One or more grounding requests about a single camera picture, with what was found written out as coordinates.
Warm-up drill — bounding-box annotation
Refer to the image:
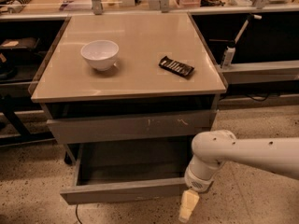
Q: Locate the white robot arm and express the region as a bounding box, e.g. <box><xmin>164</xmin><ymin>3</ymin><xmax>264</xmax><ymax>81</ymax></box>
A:
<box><xmin>178</xmin><ymin>130</ymin><xmax>299</xmax><ymax>223</ymax></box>

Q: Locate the white ceramic bowl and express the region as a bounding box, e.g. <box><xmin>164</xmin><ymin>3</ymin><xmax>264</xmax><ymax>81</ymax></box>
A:
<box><xmin>80</xmin><ymin>40</ymin><xmax>119</xmax><ymax>71</ymax></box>

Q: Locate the grey top drawer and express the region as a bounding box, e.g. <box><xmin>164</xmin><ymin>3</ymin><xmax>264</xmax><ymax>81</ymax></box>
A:
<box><xmin>47</xmin><ymin>110</ymin><xmax>216</xmax><ymax>144</ymax></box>

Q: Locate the black floor cable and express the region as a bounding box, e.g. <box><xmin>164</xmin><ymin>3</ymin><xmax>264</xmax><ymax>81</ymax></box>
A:
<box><xmin>75</xmin><ymin>203</ymin><xmax>84</xmax><ymax>224</ymax></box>

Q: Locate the white glue bottle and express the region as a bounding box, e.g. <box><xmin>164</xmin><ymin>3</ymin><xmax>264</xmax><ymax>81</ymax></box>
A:
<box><xmin>221</xmin><ymin>47</ymin><xmax>235</xmax><ymax>68</ymax></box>

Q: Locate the black snack bar packet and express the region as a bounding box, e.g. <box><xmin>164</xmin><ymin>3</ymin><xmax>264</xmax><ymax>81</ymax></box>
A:
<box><xmin>159</xmin><ymin>56</ymin><xmax>194</xmax><ymax>77</ymax></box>

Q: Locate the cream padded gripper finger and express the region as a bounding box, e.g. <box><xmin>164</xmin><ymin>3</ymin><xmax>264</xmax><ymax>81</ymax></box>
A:
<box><xmin>178</xmin><ymin>189</ymin><xmax>200</xmax><ymax>223</ymax></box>

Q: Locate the grey drawer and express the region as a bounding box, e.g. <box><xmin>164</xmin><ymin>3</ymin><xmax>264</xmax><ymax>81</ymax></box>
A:
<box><xmin>47</xmin><ymin>110</ymin><xmax>216</xmax><ymax>144</ymax></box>
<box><xmin>61</xmin><ymin>139</ymin><xmax>192</xmax><ymax>204</ymax></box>

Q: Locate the grey drawer cabinet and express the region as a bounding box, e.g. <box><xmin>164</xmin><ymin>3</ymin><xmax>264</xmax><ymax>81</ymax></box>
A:
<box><xmin>27</xmin><ymin>12</ymin><xmax>229</xmax><ymax>173</ymax></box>

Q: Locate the white black-tipped rod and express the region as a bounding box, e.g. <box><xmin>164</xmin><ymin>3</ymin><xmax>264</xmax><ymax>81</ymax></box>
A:
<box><xmin>235</xmin><ymin>14</ymin><xmax>262</xmax><ymax>44</ymax></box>

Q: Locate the black tray on shelf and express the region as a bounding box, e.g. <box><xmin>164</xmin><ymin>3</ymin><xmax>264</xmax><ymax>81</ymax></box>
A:
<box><xmin>0</xmin><ymin>37</ymin><xmax>39</xmax><ymax>49</ymax></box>

